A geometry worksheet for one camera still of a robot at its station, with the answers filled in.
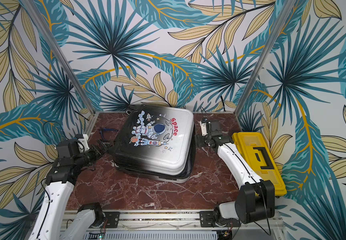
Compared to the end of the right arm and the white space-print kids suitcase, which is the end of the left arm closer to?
the white space-print kids suitcase

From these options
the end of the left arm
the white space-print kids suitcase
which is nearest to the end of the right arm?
the white space-print kids suitcase

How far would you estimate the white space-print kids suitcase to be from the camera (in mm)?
725
